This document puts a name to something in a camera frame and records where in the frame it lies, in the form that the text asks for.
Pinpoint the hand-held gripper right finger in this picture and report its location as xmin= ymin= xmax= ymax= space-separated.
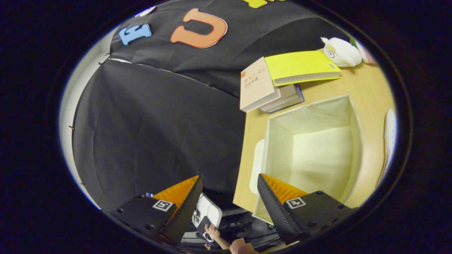
xmin=257 ymin=174 xmax=357 ymax=244

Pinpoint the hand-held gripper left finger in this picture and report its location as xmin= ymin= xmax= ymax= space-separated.
xmin=111 ymin=175 xmax=203 ymax=244

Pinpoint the cream fabric storage box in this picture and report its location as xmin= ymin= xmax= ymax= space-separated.
xmin=252 ymin=94 xmax=364 ymax=224

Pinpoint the white canvas shoe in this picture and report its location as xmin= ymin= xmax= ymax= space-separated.
xmin=376 ymin=108 xmax=398 ymax=186

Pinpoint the black handheld device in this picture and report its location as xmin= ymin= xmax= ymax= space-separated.
xmin=196 ymin=216 xmax=215 ymax=243

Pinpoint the white plastic device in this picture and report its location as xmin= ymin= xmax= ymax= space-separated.
xmin=192 ymin=193 xmax=223 ymax=228

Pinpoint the black backdrop cloth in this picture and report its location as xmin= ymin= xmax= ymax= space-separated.
xmin=72 ymin=0 xmax=351 ymax=212

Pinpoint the stack of grey books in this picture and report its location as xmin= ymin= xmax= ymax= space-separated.
xmin=260 ymin=84 xmax=305 ymax=114

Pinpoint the tan paperback book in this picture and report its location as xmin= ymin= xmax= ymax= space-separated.
xmin=240 ymin=56 xmax=282 ymax=113

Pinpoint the yellow cover book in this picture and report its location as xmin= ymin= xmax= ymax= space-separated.
xmin=264 ymin=50 xmax=342 ymax=87

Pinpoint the white plush toy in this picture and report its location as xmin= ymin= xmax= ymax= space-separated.
xmin=320 ymin=36 xmax=363 ymax=68

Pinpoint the watermelon slice plush toy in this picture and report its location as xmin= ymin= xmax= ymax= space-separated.
xmin=351 ymin=37 xmax=377 ymax=65

